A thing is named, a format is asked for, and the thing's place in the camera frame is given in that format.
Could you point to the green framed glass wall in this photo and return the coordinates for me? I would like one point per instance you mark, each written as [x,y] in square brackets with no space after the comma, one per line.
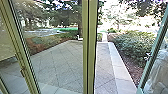
[89,46]

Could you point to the green framed glass door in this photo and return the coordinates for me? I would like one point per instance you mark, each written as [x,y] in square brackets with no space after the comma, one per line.
[151,56]

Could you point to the green shrub bed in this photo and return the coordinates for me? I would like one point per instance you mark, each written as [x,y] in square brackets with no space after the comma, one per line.
[133,46]

